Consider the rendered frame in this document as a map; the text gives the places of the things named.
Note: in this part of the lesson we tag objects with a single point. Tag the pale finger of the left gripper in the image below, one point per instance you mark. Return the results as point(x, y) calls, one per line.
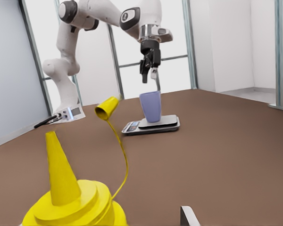
point(156, 78)

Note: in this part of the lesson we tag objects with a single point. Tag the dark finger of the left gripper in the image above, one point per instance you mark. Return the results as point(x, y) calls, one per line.
point(144, 76)

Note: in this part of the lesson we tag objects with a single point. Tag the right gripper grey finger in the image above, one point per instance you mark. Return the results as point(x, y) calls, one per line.
point(187, 216)

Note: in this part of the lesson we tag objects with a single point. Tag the lavender blue cup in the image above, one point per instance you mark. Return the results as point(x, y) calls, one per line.
point(151, 107)

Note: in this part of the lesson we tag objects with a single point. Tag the yellow sauce bottle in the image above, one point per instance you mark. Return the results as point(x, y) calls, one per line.
point(68, 188)

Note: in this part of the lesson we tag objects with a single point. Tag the yellow bottle cap with tether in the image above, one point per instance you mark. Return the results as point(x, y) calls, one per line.
point(108, 108)

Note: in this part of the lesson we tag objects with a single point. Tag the silver kitchen scale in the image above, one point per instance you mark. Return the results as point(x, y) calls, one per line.
point(160, 124)

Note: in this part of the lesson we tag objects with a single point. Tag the silver frame crossbar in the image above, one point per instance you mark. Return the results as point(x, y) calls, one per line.
point(153, 61)

